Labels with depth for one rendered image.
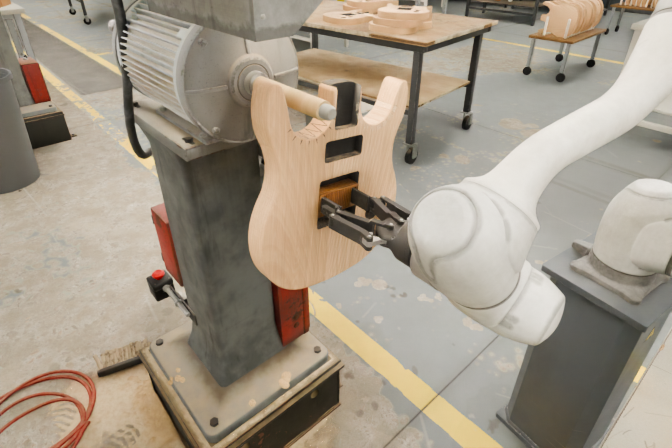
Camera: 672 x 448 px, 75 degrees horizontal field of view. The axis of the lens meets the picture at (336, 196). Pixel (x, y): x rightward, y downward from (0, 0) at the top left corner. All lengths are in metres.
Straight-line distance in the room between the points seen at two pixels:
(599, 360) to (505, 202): 0.97
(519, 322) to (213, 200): 0.75
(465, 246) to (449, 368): 1.50
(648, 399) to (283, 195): 0.61
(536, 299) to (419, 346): 1.39
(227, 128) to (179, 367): 0.94
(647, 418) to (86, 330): 2.03
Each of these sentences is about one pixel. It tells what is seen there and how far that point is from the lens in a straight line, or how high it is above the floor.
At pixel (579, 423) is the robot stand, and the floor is 0.25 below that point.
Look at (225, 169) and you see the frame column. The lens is 1.09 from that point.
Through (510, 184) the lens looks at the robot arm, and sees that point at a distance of 0.52.
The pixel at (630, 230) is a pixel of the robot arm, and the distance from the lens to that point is 1.26.
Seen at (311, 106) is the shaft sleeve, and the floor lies 1.26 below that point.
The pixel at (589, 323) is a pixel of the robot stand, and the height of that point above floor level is 0.60.
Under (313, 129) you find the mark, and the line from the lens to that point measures 0.77.
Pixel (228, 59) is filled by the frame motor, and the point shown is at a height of 1.30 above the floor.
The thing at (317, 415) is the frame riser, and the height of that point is 0.04.
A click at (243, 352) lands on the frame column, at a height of 0.38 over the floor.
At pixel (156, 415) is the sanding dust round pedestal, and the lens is 1.84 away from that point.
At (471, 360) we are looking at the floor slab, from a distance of 1.98.
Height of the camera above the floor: 1.49
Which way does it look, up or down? 31 degrees down
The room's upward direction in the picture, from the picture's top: straight up
